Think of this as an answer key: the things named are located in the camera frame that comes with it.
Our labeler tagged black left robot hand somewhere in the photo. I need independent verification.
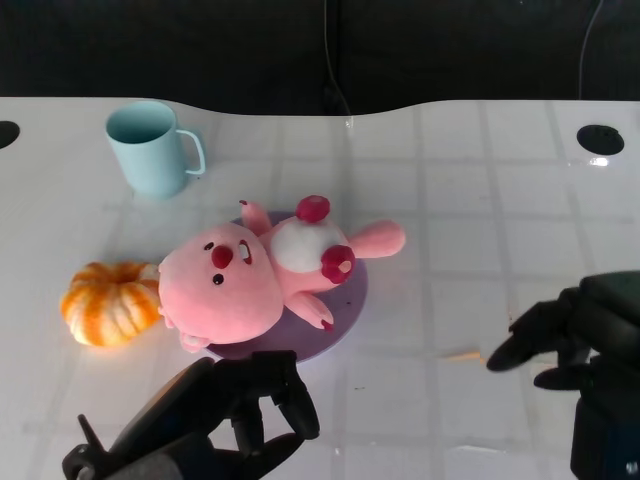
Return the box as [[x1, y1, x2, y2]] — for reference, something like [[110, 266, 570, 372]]
[[112, 350, 321, 480]]

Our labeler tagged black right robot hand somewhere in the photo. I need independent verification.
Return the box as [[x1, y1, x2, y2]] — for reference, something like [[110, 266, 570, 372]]
[[485, 269, 640, 392]]

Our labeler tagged pink plush doll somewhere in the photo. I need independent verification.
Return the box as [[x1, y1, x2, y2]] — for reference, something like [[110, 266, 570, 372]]
[[158, 193, 407, 354]]

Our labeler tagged lavender round plate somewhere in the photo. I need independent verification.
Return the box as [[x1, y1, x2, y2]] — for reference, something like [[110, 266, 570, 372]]
[[207, 209, 370, 361]]

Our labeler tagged orange white striped pumpkin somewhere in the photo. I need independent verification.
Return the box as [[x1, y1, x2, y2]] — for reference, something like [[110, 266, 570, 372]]
[[59, 261, 164, 348]]

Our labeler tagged round black table grommet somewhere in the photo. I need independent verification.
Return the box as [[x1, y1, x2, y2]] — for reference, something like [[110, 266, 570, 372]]
[[575, 124, 625, 154], [0, 120, 21, 150]]

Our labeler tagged black backdrop cloth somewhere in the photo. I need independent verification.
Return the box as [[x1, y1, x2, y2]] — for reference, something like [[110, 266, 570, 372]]
[[0, 0, 640, 117]]

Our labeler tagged thin grey hanging cable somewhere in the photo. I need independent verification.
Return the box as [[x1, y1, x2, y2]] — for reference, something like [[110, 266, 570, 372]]
[[578, 0, 606, 99], [323, 0, 352, 117]]

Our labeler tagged light blue handled cup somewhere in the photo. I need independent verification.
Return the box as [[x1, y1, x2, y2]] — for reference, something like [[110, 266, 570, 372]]
[[105, 101, 207, 200]]

